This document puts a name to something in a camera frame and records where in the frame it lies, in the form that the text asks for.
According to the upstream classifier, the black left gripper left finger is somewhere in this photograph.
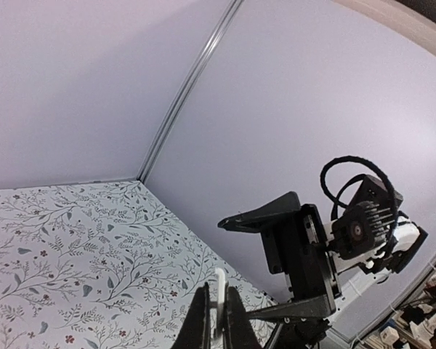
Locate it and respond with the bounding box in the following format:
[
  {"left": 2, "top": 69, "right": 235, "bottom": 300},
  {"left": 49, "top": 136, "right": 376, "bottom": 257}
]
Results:
[{"left": 172, "top": 283, "right": 211, "bottom": 349}]

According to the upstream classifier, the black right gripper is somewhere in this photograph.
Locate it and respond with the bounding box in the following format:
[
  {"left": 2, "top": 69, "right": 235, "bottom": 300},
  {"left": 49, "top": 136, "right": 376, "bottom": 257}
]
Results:
[{"left": 217, "top": 191, "right": 339, "bottom": 322}]

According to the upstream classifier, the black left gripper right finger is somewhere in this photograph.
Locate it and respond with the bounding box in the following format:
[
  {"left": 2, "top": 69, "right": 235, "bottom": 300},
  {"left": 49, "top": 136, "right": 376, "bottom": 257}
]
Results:
[{"left": 223, "top": 286, "right": 262, "bottom": 349}]

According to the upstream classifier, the white remote battery cover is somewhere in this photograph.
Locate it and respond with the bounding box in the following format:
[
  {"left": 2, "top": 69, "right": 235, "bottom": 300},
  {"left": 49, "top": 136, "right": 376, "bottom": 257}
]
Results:
[{"left": 211, "top": 268, "right": 227, "bottom": 342}]

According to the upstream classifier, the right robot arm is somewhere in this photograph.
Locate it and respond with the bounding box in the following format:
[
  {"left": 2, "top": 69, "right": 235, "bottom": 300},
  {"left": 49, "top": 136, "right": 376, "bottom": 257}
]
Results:
[{"left": 219, "top": 186, "right": 427, "bottom": 348}]

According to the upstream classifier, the floral patterned table mat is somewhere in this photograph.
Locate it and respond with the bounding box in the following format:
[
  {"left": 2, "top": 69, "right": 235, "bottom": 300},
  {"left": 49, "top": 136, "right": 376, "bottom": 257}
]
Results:
[{"left": 0, "top": 182, "right": 273, "bottom": 348}]

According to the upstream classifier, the right aluminium corner post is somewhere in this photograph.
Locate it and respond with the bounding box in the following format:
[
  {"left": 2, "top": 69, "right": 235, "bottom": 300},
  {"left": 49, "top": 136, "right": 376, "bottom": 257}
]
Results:
[{"left": 136, "top": 0, "right": 244, "bottom": 183}]

